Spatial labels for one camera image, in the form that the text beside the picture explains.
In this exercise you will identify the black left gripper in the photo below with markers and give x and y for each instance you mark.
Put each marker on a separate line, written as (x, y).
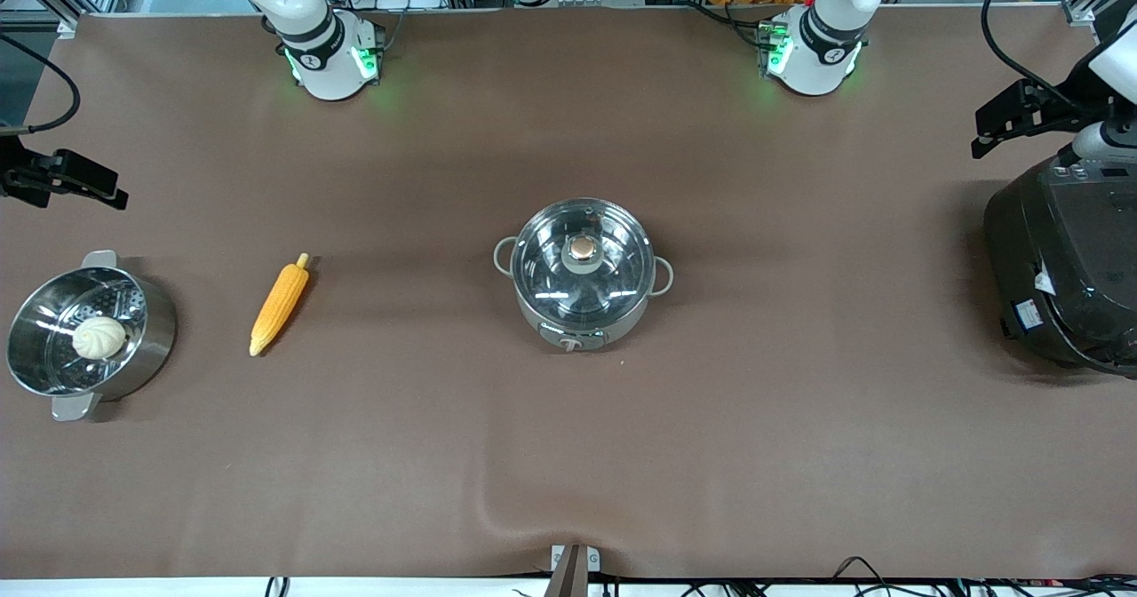
(1054, 108)

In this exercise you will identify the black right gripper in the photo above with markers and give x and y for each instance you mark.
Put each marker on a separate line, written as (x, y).
(19, 176)

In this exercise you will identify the yellow corn cob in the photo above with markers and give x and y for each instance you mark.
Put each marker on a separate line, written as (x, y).
(280, 304)

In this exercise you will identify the glass pot lid with knob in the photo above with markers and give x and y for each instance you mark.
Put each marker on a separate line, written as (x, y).
(542, 268)

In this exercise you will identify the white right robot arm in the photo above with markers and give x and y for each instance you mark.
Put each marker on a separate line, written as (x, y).
(311, 46)

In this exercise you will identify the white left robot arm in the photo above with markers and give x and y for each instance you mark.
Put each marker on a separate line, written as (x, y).
(822, 46)

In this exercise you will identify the steel steamer pot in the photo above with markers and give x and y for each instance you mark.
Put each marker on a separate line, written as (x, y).
(151, 330)

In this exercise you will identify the steel electric cooking pot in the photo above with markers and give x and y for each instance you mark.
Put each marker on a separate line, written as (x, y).
(577, 341)

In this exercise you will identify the white steamed bun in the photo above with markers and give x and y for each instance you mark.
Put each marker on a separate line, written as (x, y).
(98, 338)

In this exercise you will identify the black rice cooker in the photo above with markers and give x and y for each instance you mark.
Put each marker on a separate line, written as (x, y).
(1066, 268)

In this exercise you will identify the brown table mat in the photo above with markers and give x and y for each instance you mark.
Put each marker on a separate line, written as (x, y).
(799, 490)

